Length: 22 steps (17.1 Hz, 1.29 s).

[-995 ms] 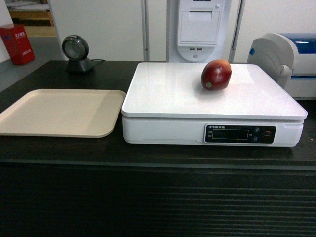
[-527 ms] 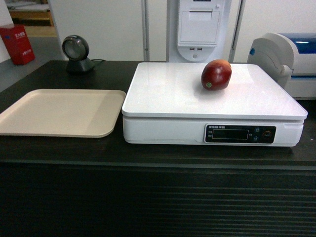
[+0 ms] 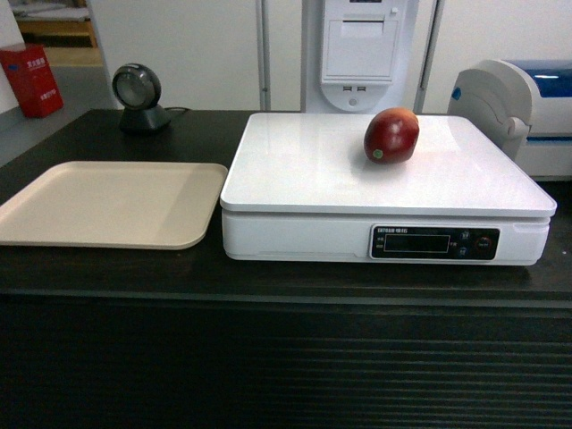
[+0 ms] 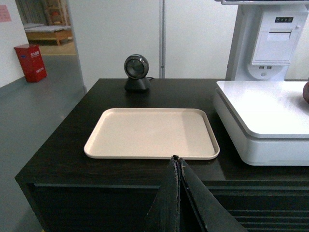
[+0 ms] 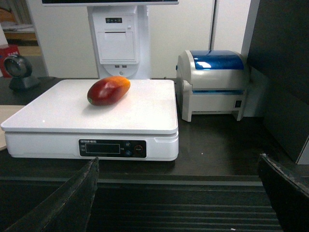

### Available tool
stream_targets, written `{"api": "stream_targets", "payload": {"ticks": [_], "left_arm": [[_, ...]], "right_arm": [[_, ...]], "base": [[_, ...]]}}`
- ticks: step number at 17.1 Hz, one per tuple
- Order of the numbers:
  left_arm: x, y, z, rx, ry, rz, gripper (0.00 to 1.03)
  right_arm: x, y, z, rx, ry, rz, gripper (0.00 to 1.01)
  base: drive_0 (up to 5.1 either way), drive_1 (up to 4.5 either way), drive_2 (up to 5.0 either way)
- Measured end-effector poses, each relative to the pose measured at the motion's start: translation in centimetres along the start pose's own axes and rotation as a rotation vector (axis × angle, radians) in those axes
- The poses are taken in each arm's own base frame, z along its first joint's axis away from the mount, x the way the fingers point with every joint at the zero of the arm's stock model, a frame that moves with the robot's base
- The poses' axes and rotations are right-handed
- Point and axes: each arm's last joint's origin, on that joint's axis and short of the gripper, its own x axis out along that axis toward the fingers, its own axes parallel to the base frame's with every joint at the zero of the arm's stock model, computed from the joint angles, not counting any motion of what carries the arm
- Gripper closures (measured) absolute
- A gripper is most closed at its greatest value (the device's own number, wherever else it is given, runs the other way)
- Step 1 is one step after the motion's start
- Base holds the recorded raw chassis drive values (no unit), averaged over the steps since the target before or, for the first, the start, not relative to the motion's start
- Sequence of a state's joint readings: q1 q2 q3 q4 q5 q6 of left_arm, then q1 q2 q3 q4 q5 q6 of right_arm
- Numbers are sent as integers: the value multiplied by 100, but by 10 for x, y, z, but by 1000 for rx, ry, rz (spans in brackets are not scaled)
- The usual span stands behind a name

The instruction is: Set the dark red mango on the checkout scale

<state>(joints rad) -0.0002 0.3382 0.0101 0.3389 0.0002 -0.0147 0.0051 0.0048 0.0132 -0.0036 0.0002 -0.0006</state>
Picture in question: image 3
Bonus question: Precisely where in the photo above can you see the wooden pallet with boxes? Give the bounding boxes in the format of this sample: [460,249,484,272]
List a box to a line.
[9,1,103,67]

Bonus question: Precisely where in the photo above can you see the red box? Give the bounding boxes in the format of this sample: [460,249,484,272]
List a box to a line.
[1,44,63,118]

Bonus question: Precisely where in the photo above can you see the beige plastic tray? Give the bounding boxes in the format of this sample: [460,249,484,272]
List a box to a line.
[1,161,227,250]

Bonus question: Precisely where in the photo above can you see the black barcode scanner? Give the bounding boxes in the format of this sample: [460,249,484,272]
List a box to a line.
[112,63,171,135]

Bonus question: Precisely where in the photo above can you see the white blue label printer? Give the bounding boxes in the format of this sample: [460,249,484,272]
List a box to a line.
[448,60,571,181]

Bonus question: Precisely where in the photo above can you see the dark red mango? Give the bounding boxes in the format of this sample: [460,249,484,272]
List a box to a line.
[364,107,420,164]

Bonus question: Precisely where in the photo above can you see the white POS terminal stand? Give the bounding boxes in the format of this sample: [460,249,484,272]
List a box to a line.
[300,0,419,114]

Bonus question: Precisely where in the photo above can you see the white checkout scale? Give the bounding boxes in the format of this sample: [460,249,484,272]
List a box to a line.
[221,113,557,265]

